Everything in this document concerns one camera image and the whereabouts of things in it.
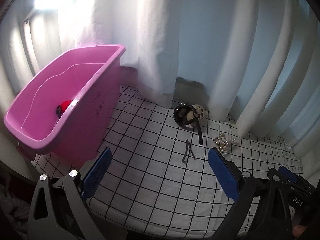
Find pearl hair claw clip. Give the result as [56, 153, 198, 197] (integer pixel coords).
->
[213, 133, 236, 153]

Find dark snap hair clip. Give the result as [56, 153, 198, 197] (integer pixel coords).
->
[182, 139, 196, 165]

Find beige sloth plush toy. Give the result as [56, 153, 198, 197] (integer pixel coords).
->
[188, 104, 206, 126]

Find pink strawberry plush headband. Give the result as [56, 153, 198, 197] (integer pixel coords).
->
[60, 100, 72, 113]

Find person right hand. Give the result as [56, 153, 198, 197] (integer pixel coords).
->
[292, 224, 307, 237]

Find white checked bed sheet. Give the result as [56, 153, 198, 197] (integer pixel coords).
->
[31, 84, 304, 239]

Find pink plastic storage bin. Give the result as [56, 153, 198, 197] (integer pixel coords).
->
[4, 44, 125, 167]

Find white curtain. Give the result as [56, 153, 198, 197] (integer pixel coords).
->
[1, 0, 319, 156]

